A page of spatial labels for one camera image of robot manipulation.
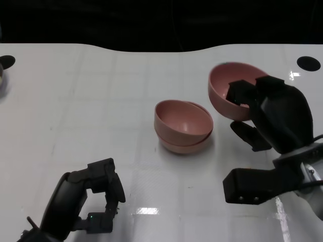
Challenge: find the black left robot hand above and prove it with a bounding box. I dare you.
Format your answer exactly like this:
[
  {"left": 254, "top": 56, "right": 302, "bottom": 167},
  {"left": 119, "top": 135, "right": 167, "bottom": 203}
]
[{"left": 41, "top": 158, "right": 127, "bottom": 240}]

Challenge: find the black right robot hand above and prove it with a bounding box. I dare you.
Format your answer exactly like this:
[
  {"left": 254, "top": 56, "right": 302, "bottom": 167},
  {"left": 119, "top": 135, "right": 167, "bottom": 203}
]
[{"left": 226, "top": 75, "right": 315, "bottom": 154}]

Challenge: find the pink plastic bowl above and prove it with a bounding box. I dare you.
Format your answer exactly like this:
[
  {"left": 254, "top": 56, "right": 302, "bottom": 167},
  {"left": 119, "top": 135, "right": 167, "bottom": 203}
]
[
  {"left": 155, "top": 101, "right": 214, "bottom": 155},
  {"left": 207, "top": 62, "right": 270, "bottom": 122},
  {"left": 154, "top": 99, "right": 214, "bottom": 145}
]

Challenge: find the black table grommet hole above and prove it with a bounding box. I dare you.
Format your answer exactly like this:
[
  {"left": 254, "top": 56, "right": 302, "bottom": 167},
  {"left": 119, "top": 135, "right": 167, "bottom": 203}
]
[
  {"left": 296, "top": 55, "right": 322, "bottom": 72},
  {"left": 0, "top": 55, "right": 16, "bottom": 70}
]

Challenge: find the black cloth drape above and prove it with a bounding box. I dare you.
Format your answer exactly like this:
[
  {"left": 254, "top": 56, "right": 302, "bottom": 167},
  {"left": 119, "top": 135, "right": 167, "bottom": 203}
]
[{"left": 0, "top": 0, "right": 323, "bottom": 53}]

